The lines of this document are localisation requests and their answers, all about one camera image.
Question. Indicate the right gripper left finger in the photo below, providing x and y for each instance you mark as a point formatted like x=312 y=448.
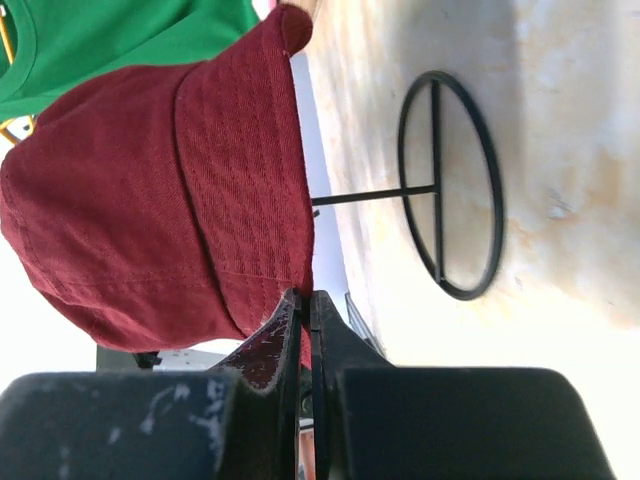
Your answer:
x=236 y=420

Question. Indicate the yellow clothes hanger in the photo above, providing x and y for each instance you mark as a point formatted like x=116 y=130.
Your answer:
x=13 y=130

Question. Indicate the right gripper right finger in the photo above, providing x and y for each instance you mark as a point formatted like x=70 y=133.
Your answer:
x=374 y=420

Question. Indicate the green tank top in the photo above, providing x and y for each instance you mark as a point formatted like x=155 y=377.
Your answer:
x=63 y=43

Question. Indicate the dark red bucket hat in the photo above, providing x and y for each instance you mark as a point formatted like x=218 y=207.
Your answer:
x=159 y=207

